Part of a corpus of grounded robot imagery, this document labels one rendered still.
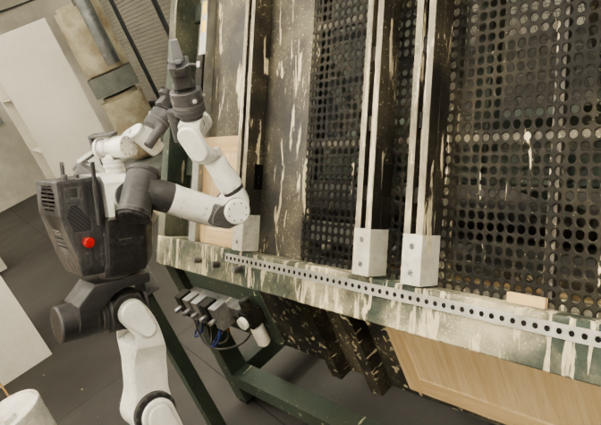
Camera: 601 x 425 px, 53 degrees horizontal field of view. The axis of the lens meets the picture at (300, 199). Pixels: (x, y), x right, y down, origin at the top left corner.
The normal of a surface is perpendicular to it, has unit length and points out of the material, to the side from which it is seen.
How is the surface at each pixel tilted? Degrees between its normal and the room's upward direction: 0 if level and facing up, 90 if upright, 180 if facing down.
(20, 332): 90
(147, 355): 111
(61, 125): 90
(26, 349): 90
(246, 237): 90
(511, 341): 57
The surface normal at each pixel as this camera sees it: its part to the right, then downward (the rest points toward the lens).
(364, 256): -0.77, -0.04
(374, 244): 0.63, 0.04
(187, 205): 0.37, 0.22
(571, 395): -0.68, 0.51
